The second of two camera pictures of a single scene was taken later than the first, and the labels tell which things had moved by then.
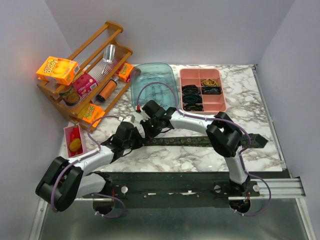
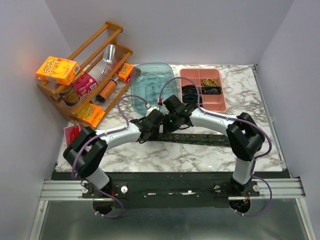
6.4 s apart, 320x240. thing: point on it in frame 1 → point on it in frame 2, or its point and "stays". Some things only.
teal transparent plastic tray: x=156 y=82 stays
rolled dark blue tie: x=211 y=90 stays
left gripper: x=140 y=141 → x=156 y=129
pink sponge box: x=84 y=83 stays
